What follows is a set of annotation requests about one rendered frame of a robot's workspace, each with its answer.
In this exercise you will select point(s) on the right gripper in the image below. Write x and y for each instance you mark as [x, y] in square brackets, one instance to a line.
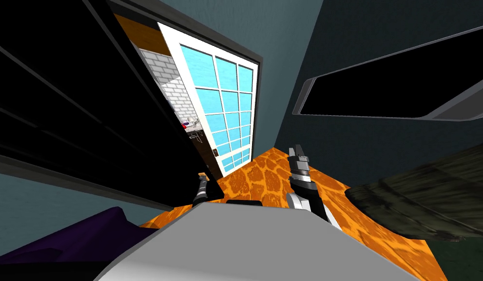
[299, 160]

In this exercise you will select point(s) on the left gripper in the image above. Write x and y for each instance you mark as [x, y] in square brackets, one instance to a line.
[203, 176]

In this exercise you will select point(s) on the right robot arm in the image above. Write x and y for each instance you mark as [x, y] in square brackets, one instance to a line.
[306, 192]

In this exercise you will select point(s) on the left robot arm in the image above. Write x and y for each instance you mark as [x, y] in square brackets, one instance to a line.
[200, 193]

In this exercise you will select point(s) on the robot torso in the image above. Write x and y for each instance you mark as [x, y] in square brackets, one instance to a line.
[241, 246]

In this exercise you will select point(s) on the white door with blue panes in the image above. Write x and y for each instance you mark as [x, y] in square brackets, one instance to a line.
[221, 97]

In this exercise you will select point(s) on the black cabinet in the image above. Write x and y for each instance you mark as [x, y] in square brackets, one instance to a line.
[77, 97]

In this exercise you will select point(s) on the dark purple sofa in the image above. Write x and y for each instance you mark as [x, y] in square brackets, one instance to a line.
[69, 246]

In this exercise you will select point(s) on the black window with grey frame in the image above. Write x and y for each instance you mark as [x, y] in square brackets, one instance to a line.
[393, 82]

